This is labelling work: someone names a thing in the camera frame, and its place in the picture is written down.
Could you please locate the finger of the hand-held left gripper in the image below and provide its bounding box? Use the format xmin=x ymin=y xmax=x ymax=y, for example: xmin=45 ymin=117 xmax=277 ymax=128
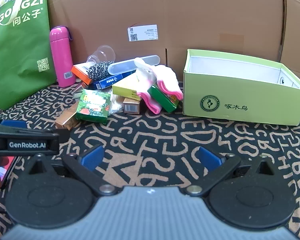
xmin=0 ymin=119 xmax=54 ymax=133

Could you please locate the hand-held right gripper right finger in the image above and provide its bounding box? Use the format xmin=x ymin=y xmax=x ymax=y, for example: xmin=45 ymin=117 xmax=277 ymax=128
xmin=186 ymin=146 xmax=275 ymax=197

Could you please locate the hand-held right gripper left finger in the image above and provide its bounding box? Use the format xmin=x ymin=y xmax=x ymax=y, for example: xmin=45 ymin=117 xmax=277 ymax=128
xmin=25 ymin=145 xmax=119 ymax=197

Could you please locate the long gold box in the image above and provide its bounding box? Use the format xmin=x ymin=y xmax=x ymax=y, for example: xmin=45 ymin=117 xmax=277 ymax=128
xmin=54 ymin=102 xmax=82 ymax=130

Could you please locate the green floral box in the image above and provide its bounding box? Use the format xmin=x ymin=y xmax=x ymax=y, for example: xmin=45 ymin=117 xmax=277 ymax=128
xmin=75 ymin=89 xmax=112 ymax=124

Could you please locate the clear plastic packet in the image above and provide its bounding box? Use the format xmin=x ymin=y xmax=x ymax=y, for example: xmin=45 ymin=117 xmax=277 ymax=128
xmin=107 ymin=94 xmax=125 ymax=117

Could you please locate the light green shoe box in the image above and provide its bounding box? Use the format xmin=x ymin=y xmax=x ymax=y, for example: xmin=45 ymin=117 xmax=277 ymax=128
xmin=182 ymin=49 xmax=300 ymax=126

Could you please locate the small brown box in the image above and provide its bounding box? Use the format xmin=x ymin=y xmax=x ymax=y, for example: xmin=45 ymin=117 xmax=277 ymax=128
xmin=122 ymin=97 xmax=142 ymax=114

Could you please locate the plain green box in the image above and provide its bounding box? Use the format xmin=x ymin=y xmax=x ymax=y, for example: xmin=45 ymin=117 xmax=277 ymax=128
xmin=147 ymin=84 xmax=182 ymax=113

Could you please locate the yellow box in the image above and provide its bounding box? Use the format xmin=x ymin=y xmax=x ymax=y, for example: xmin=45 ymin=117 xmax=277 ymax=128
xmin=112 ymin=74 xmax=150 ymax=101

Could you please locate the pink white glove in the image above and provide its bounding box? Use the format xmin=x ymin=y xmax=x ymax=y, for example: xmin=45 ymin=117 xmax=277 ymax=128
xmin=134 ymin=57 xmax=163 ymax=114
xmin=152 ymin=65 xmax=184 ymax=100

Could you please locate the red flat object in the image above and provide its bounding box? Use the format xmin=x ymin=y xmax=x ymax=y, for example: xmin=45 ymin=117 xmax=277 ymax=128
xmin=0 ymin=156 xmax=16 ymax=180

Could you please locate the black patterned mat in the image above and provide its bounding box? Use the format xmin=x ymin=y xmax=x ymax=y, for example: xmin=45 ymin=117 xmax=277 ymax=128
xmin=0 ymin=81 xmax=300 ymax=240

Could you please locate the small tan box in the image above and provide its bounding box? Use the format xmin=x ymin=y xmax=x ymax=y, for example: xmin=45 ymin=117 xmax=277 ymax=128
xmin=73 ymin=82 xmax=90 ymax=98

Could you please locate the green tote bag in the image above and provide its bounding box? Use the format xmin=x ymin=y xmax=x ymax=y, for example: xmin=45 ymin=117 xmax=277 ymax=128
xmin=0 ymin=0 xmax=57 ymax=110

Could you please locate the blue box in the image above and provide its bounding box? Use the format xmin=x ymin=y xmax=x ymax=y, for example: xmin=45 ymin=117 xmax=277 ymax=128
xmin=89 ymin=70 xmax=135 ymax=90

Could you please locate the pink thermos bottle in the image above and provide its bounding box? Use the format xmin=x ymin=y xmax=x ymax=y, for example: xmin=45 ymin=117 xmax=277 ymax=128
xmin=49 ymin=26 xmax=77 ymax=88

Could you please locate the orange box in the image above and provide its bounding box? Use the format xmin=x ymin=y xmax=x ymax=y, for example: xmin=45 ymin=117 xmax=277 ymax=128
xmin=71 ymin=63 xmax=93 ymax=85

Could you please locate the steel wool scrubber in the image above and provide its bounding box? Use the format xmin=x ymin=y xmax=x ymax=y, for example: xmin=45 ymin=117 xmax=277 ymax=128
xmin=86 ymin=60 xmax=115 ymax=82

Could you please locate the translucent toothbrush case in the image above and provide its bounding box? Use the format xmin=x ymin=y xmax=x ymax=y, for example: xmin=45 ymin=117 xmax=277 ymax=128
xmin=107 ymin=54 xmax=160 ymax=76

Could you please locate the clear plastic cup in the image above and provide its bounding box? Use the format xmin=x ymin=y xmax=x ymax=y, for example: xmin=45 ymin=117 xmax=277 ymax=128
xmin=86 ymin=45 xmax=116 ymax=67

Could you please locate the white shipping label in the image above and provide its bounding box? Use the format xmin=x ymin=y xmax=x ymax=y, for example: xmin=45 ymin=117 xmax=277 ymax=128
xmin=127 ymin=24 xmax=158 ymax=42

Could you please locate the brown cardboard sheet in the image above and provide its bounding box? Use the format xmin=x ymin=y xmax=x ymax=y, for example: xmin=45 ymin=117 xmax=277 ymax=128
xmin=27 ymin=0 xmax=300 ymax=87

